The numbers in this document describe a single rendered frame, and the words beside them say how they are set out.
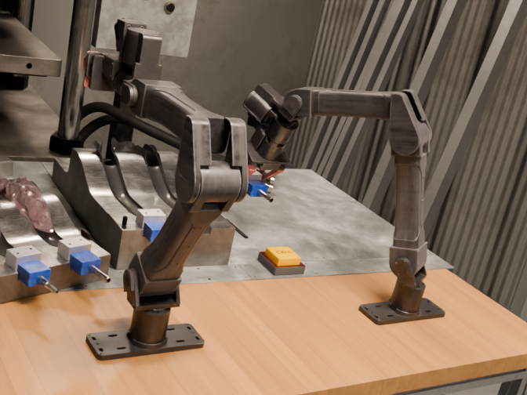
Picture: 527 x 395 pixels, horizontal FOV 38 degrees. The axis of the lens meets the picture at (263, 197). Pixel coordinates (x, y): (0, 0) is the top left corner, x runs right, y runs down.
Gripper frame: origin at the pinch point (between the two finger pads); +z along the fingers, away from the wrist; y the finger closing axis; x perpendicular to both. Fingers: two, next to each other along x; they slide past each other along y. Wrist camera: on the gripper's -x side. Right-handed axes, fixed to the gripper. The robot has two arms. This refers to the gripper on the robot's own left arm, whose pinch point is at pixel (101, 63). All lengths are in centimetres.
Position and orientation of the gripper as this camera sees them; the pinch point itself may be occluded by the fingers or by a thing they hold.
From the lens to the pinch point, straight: 156.7
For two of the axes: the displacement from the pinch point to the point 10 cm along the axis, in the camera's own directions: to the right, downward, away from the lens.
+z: -5.1, -3.6, 7.8
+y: -8.4, 0.1, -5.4
